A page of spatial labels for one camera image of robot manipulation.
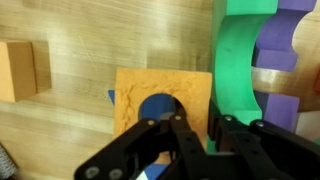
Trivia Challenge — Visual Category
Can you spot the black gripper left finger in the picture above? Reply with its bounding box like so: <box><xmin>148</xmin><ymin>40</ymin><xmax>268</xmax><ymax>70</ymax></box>
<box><xmin>73</xmin><ymin>113</ymin><xmax>208</xmax><ymax>180</ymax></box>

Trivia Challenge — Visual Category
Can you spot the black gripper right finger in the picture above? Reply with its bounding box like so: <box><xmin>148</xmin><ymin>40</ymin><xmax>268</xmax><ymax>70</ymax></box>
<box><xmin>207</xmin><ymin>114</ymin><xmax>320</xmax><ymax>180</ymax></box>

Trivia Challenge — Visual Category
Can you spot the orange block stand with hole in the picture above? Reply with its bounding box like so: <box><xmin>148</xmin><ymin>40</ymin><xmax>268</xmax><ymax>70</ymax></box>
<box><xmin>112</xmin><ymin>66</ymin><xmax>214</xmax><ymax>165</ymax></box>

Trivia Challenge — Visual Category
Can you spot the purple foam block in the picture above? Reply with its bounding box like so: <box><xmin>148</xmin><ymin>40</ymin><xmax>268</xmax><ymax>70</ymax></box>
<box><xmin>253</xmin><ymin>90</ymin><xmax>301</xmax><ymax>134</ymax></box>
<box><xmin>251</xmin><ymin>0</ymin><xmax>318</xmax><ymax>73</ymax></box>

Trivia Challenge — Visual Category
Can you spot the blue triangle foam block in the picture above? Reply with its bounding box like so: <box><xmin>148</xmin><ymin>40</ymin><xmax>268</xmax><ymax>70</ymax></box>
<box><xmin>107</xmin><ymin>89</ymin><xmax>177</xmax><ymax>180</ymax></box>

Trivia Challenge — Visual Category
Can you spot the green arch foam block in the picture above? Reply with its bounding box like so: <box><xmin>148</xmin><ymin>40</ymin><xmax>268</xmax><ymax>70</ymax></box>
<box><xmin>205</xmin><ymin>0</ymin><xmax>280</xmax><ymax>155</ymax></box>

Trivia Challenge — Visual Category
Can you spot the orange cube foam block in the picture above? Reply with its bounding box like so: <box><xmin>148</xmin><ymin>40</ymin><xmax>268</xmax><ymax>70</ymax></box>
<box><xmin>0</xmin><ymin>39</ymin><xmax>38</xmax><ymax>103</ymax></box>

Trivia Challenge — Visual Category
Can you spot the gray cloth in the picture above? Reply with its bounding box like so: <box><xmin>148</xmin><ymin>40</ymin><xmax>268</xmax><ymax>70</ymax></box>
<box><xmin>0</xmin><ymin>142</ymin><xmax>18</xmax><ymax>179</ymax></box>

